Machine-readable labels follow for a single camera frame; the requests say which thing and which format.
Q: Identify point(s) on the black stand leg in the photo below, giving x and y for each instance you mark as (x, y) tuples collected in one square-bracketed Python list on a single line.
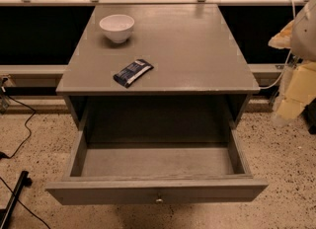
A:
[(5, 213)]

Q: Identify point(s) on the grey wooden drawer cabinet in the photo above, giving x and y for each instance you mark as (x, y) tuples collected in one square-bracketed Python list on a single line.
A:
[(194, 55)]

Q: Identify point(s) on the grey top drawer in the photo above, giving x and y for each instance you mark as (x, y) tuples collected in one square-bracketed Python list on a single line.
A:
[(156, 154)]

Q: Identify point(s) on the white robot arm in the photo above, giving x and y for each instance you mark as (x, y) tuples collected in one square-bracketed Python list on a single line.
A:
[(299, 35)]

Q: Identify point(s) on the dark blue snack packet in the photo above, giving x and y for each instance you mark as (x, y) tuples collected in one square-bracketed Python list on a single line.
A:
[(132, 72)]

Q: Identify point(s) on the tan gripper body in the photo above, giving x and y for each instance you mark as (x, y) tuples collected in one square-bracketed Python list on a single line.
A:
[(305, 37)]

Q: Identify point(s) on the white ceramic bowl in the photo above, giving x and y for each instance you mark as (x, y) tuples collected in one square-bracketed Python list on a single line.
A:
[(118, 27)]

